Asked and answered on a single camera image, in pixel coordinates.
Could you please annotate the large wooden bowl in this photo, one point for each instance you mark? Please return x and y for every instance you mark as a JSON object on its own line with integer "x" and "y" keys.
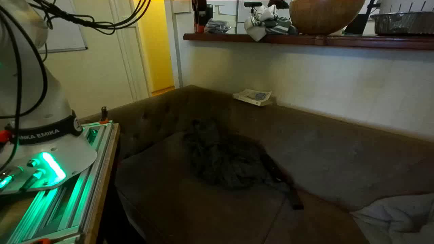
{"x": 323, "y": 15}

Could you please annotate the white pillow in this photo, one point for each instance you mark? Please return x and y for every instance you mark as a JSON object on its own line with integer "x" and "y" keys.
{"x": 397, "y": 218}

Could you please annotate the small grey bundle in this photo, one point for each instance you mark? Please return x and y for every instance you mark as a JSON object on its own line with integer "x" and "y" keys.
{"x": 217, "y": 27}

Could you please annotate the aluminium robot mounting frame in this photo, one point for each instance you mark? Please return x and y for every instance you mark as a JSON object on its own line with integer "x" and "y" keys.
{"x": 76, "y": 198}

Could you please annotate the white green striped cloth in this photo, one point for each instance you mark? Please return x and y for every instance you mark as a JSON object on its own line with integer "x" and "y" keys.
{"x": 262, "y": 20}

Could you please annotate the black upright object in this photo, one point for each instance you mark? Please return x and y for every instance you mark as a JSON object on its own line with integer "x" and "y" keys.
{"x": 202, "y": 11}

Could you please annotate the white fairy tales book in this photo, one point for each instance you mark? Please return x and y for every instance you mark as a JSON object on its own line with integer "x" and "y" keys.
{"x": 254, "y": 96}

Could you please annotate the brown tufted sofa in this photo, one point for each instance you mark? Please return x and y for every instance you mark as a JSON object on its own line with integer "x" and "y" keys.
{"x": 316, "y": 157}

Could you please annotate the red black clamp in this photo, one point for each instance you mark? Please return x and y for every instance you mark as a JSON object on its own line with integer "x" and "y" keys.
{"x": 103, "y": 115}

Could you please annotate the dark wooden wall shelf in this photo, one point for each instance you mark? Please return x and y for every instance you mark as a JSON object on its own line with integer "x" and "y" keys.
{"x": 361, "y": 40}

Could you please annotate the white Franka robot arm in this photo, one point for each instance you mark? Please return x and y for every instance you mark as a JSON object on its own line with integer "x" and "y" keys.
{"x": 27, "y": 89}

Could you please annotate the white wall board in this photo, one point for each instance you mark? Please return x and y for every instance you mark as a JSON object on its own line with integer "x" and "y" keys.
{"x": 68, "y": 31}

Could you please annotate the dark grey crumpled cloth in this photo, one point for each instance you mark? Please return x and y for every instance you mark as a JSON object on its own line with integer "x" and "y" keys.
{"x": 225, "y": 157}

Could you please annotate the black angled stand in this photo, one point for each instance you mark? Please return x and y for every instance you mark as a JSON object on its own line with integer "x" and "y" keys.
{"x": 359, "y": 20}

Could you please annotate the metal roasting pan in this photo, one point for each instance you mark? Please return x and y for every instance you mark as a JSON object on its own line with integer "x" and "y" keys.
{"x": 401, "y": 23}

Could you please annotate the red cup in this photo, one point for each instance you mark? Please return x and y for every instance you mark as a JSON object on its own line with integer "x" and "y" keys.
{"x": 198, "y": 27}

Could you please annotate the white panelled door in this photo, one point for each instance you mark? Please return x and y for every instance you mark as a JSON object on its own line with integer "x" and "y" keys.
{"x": 130, "y": 44}

